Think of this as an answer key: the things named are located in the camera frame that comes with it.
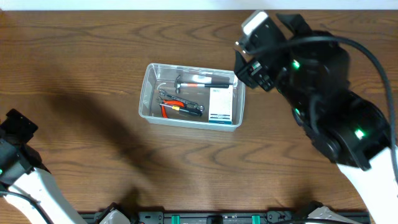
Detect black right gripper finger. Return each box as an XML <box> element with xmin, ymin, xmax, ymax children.
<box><xmin>234</xmin><ymin>50</ymin><xmax>258</xmax><ymax>87</ymax></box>
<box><xmin>276</xmin><ymin>14</ymin><xmax>313</xmax><ymax>35</ymax></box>

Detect white blue tool box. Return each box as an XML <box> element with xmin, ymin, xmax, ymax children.
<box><xmin>208</xmin><ymin>86</ymin><xmax>233</xmax><ymax>124</ymax></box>

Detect yellow black screwdriver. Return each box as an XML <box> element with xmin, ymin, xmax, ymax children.
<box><xmin>160</xmin><ymin>103</ymin><xmax>202</xmax><ymax>117</ymax></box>

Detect small hammer black handle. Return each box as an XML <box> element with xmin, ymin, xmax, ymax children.
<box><xmin>174</xmin><ymin>75</ymin><xmax>230</xmax><ymax>93</ymax></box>

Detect clear plastic container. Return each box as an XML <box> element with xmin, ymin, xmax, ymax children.
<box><xmin>139</xmin><ymin>63</ymin><xmax>245</xmax><ymax>132</ymax></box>

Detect red handled pliers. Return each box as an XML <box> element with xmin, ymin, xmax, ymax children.
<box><xmin>156</xmin><ymin>96</ymin><xmax>186</xmax><ymax>118</ymax></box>

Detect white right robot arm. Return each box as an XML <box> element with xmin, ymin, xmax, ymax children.
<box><xmin>234</xmin><ymin>10</ymin><xmax>397</xmax><ymax>223</ymax></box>

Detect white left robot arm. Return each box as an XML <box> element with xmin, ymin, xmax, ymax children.
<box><xmin>1</xmin><ymin>109</ymin><xmax>86</xmax><ymax>223</ymax></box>

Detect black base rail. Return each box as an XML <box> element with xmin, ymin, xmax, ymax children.
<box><xmin>126</xmin><ymin>201</ymin><xmax>371</xmax><ymax>224</ymax></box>

